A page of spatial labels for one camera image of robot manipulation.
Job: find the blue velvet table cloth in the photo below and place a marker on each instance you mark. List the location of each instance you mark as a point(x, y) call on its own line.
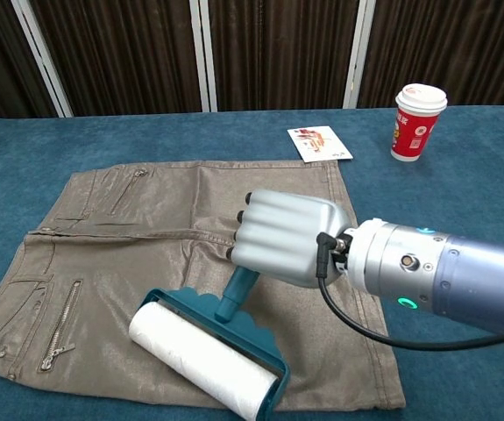
point(453, 188)

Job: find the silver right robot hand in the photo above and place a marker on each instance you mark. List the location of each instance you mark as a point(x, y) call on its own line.
point(286, 237)

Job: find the white card red print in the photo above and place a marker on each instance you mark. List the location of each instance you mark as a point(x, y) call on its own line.
point(319, 142)

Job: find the red paper cup white lid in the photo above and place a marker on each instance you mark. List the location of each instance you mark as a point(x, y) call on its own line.
point(414, 131)

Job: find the brown curtain folding screen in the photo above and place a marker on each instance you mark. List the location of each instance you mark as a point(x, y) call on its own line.
point(278, 52)

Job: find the shiny taupe folded pants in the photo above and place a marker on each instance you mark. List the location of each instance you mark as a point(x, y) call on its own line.
point(146, 245)

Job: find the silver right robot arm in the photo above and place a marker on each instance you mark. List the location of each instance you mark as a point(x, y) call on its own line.
point(444, 272)

